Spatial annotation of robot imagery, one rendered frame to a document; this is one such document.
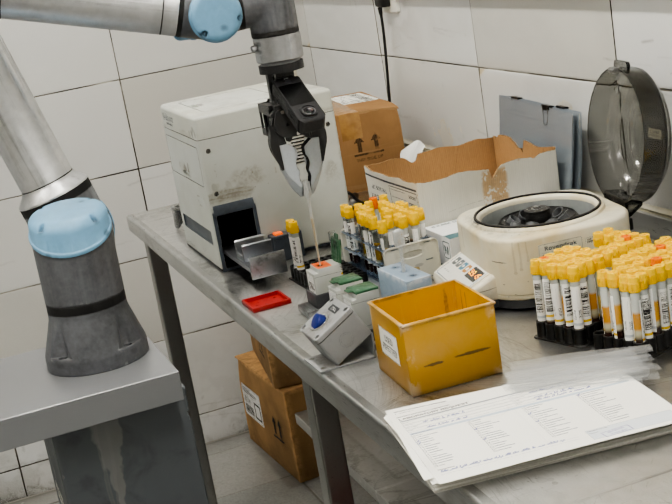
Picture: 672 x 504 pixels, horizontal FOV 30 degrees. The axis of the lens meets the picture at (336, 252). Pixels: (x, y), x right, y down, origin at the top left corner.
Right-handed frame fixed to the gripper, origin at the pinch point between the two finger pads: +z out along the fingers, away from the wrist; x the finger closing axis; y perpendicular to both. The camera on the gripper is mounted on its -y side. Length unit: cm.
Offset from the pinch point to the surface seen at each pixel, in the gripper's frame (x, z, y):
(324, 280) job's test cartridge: 0.3, 15.0, -2.1
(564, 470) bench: -1, 21, -74
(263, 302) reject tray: 7.4, 20.4, 12.3
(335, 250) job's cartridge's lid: -3.0, 11.2, 0.0
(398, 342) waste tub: 3.8, 13.5, -41.8
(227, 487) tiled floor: -2, 108, 134
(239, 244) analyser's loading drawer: 5.3, 14.2, 31.0
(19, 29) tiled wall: 22, -24, 169
